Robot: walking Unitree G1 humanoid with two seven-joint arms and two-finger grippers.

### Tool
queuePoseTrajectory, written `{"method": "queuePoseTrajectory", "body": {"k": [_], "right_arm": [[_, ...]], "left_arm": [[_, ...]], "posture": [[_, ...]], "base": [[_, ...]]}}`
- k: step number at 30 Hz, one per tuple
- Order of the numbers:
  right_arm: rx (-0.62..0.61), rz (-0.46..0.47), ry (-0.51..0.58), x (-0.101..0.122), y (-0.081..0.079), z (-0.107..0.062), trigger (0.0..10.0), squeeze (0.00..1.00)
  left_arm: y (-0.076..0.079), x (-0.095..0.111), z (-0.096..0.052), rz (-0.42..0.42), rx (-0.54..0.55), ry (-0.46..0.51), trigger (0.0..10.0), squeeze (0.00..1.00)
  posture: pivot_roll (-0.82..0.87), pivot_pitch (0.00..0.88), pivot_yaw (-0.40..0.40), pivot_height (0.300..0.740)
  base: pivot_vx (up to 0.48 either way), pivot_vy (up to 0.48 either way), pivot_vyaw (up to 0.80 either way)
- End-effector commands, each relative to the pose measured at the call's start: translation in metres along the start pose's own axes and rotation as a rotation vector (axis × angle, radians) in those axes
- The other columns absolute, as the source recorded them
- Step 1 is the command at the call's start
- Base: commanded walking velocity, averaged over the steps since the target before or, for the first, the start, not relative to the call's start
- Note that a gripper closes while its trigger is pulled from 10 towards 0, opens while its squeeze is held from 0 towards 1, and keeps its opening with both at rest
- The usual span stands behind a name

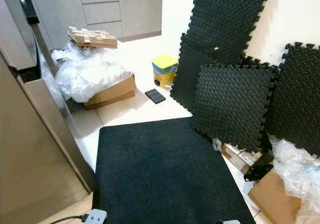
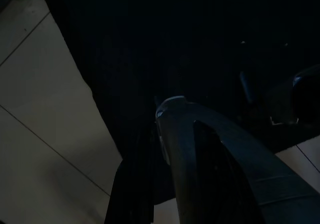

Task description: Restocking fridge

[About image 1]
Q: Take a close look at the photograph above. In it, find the small labelled cardboard box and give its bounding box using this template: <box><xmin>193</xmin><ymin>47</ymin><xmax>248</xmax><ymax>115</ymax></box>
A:
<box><xmin>221</xmin><ymin>143</ymin><xmax>274</xmax><ymax>175</ymax></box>

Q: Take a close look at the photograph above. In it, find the grey steel fridge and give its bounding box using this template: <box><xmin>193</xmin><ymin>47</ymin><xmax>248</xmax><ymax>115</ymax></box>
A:
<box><xmin>0</xmin><ymin>0</ymin><xmax>99</xmax><ymax>224</ymax></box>

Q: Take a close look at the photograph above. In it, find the black crumpled strap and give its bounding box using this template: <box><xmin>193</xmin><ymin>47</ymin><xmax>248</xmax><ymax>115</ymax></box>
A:
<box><xmin>245</xmin><ymin>164</ymin><xmax>274</xmax><ymax>183</ymax></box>

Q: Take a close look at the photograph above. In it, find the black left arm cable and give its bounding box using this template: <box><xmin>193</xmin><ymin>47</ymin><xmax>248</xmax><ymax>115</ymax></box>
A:
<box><xmin>50</xmin><ymin>214</ymin><xmax>88</xmax><ymax>224</ymax></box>

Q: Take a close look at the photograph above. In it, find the grey kitchen cabinet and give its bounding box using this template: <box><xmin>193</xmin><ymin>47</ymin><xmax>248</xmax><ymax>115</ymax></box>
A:
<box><xmin>27</xmin><ymin>0</ymin><xmax>163</xmax><ymax>48</ymax></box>

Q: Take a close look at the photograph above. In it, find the black floor mat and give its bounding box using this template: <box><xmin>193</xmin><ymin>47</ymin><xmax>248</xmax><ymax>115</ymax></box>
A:
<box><xmin>94</xmin><ymin>116</ymin><xmax>257</xmax><ymax>224</ymax></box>

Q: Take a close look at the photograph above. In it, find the beige cardboard packing insert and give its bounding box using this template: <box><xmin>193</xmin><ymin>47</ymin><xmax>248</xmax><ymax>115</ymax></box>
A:
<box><xmin>67</xmin><ymin>26</ymin><xmax>119</xmax><ymax>49</ymax></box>

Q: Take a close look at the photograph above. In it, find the brown cardboard box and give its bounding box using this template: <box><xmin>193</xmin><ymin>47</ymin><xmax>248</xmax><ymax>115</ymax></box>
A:
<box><xmin>83</xmin><ymin>75</ymin><xmax>137</xmax><ymax>110</ymax></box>

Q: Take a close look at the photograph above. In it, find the grey fridge lower door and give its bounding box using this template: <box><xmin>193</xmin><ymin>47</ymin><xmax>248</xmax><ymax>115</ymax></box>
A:
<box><xmin>0</xmin><ymin>59</ymin><xmax>99</xmax><ymax>224</ymax></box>

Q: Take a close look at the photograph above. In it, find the flat brown cardboard sheet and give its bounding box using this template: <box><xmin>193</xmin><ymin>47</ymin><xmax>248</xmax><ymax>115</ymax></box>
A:
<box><xmin>247</xmin><ymin>169</ymin><xmax>306</xmax><ymax>224</ymax></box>

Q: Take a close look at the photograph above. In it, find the clear bubble wrap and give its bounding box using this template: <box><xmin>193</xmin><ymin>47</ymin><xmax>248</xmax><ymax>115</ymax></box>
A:
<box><xmin>270</xmin><ymin>138</ymin><xmax>320</xmax><ymax>224</ymax></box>

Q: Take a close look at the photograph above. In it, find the black flat ribbed tile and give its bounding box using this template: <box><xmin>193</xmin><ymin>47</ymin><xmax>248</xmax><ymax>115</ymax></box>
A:
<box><xmin>144</xmin><ymin>89</ymin><xmax>167</xmax><ymax>105</ymax></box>

